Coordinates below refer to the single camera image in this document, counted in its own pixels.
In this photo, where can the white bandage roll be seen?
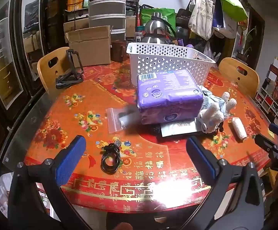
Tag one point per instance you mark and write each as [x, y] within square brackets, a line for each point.
[238, 128]

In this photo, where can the grey stacked drawer unit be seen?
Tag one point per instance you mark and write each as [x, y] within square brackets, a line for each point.
[106, 12]

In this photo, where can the black folding stand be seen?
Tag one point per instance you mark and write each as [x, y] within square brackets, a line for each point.
[69, 79]

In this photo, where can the steel pot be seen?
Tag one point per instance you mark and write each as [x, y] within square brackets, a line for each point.
[153, 38]

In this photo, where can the brown round container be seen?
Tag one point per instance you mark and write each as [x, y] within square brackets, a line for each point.
[119, 51]

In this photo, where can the white plush toy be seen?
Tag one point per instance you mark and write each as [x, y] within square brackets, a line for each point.
[211, 117]

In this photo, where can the white plastic bag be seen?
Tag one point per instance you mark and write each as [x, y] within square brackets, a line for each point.
[1, 191]

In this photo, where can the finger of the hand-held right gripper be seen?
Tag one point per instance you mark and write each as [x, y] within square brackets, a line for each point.
[265, 145]
[277, 129]

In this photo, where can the purple tissue pack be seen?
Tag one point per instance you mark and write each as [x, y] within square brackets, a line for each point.
[167, 95]

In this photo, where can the brown cardboard box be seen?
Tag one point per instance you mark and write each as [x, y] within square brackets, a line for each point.
[91, 50]

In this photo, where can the clear zip bag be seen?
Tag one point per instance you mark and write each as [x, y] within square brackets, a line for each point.
[116, 123]

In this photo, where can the red printed tablecloth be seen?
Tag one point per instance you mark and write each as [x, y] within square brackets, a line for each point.
[153, 172]

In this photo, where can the lime green bag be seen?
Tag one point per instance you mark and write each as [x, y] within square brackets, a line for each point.
[232, 2]

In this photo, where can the steel kettle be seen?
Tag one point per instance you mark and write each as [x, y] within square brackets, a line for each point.
[154, 25]

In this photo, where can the dark green shopping bag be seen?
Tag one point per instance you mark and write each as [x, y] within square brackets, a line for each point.
[148, 12]

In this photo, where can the black framed glass door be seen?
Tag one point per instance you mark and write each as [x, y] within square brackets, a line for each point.
[16, 52]

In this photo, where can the wooden chair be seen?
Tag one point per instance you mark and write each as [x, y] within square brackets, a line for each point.
[45, 71]
[227, 69]

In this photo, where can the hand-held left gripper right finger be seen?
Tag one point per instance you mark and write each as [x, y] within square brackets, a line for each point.
[201, 158]

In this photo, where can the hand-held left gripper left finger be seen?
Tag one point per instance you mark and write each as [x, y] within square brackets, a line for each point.
[71, 160]

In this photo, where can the pink and white packet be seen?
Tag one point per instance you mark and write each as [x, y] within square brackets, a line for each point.
[177, 127]

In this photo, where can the white shelf with boxes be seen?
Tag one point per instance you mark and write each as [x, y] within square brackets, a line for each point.
[275, 95]

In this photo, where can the potted green plant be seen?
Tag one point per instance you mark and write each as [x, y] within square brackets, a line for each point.
[247, 43]

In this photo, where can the white and blue bag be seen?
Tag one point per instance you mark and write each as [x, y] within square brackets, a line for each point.
[223, 27]

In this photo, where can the white perforated plastic basket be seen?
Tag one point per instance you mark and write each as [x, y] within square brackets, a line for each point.
[167, 62]

